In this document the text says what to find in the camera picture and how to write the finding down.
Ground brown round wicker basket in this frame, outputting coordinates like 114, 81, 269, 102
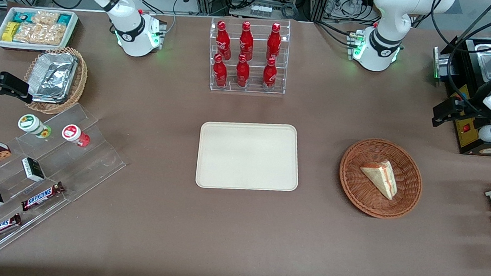
335, 135, 427, 223

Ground silver foil container stack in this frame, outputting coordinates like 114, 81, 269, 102
26, 49, 80, 107

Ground red cola bottle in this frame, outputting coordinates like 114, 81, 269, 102
238, 21, 256, 61
262, 57, 279, 91
266, 22, 283, 61
211, 53, 230, 88
235, 53, 252, 88
214, 20, 235, 60

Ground black box silver face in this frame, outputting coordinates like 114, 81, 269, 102
430, 34, 481, 87

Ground white power strip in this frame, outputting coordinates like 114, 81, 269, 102
250, 4, 273, 18

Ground clear acrylic bottle rack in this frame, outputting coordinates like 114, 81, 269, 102
204, 12, 293, 98

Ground yellow snack packet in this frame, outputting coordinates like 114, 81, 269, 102
1, 21, 21, 43

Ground clear acrylic stepped display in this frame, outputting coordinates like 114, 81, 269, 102
0, 96, 132, 267

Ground white rectangular snack bin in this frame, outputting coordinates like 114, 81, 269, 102
0, 4, 80, 56

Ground large clear nut bag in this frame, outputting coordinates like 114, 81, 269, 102
13, 20, 67, 47

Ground cream plastic serving tray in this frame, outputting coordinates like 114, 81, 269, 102
195, 116, 304, 197

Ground green lid snack cup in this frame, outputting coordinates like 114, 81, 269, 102
17, 113, 53, 140

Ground small clear nut bag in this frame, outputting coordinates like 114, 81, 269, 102
31, 10, 60, 27

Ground red lid snack cup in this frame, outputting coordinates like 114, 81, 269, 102
61, 124, 92, 149

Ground triangular sandwich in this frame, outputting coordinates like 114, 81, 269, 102
357, 157, 401, 201

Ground light wicker basket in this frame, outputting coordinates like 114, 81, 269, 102
21, 43, 91, 118

